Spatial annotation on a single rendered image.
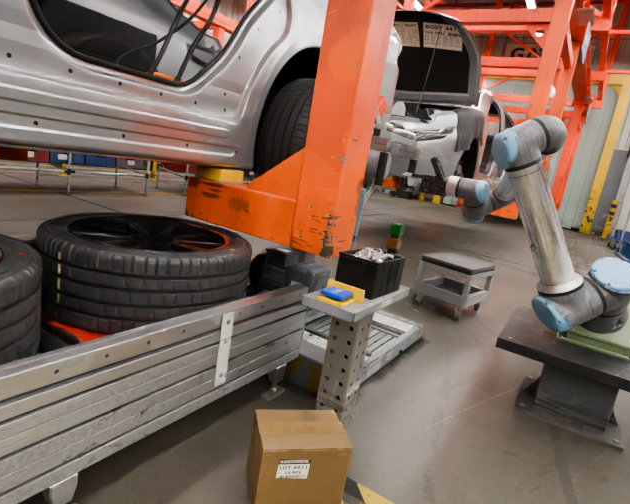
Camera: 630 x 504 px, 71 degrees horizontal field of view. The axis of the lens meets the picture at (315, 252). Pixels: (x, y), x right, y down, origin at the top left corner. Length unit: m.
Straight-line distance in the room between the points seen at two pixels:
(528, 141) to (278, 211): 0.84
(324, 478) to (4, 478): 0.65
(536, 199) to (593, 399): 0.82
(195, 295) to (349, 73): 0.80
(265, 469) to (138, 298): 0.55
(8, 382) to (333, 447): 0.68
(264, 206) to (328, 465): 0.86
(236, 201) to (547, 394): 1.42
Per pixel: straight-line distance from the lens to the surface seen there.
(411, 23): 5.34
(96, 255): 1.29
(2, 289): 1.05
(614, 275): 1.84
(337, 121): 1.44
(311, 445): 1.14
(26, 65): 1.36
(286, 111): 1.92
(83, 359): 1.00
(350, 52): 1.47
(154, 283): 1.27
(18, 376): 0.95
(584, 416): 2.07
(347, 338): 1.38
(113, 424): 1.13
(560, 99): 7.53
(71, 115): 1.38
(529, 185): 1.61
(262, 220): 1.59
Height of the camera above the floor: 0.84
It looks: 12 degrees down
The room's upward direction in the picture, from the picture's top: 10 degrees clockwise
